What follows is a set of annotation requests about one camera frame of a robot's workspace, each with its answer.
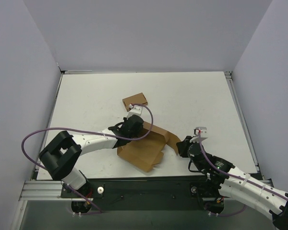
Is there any small folded cardboard box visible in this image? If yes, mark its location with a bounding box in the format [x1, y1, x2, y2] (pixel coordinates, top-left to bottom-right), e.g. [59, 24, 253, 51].
[122, 92, 148, 112]

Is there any large cardboard box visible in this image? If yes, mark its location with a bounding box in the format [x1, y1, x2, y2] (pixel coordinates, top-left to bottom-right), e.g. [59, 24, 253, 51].
[117, 122, 180, 173]

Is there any aluminium frame rail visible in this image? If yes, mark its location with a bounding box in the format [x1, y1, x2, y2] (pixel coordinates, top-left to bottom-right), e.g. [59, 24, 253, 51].
[19, 181, 62, 201]

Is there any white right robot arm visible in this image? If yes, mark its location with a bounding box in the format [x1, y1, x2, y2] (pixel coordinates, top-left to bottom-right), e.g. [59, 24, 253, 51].
[176, 136, 288, 230]

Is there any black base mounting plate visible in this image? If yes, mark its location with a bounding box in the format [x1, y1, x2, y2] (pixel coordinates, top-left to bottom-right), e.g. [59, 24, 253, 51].
[60, 174, 225, 213]

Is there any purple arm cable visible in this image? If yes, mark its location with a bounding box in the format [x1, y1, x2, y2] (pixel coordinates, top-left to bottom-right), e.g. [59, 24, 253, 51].
[21, 103, 155, 215]
[198, 134, 288, 216]

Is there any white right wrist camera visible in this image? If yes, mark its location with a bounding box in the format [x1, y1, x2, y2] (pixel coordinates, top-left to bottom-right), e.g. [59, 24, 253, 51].
[190, 126, 208, 143]

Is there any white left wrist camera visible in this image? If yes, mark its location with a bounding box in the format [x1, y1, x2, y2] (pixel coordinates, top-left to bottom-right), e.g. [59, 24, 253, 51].
[127, 104, 143, 118]

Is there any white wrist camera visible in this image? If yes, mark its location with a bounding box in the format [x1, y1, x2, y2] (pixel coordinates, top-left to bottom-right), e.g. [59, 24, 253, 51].
[190, 126, 208, 143]
[127, 104, 143, 118]

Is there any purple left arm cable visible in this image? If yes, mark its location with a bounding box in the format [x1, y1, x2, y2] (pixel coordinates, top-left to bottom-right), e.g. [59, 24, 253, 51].
[21, 103, 155, 215]

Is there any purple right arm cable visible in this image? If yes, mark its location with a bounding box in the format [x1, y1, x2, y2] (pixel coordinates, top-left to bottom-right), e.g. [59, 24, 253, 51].
[198, 134, 288, 216]

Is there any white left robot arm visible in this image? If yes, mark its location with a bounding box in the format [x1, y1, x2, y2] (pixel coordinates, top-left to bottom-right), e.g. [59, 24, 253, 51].
[39, 115, 144, 197]

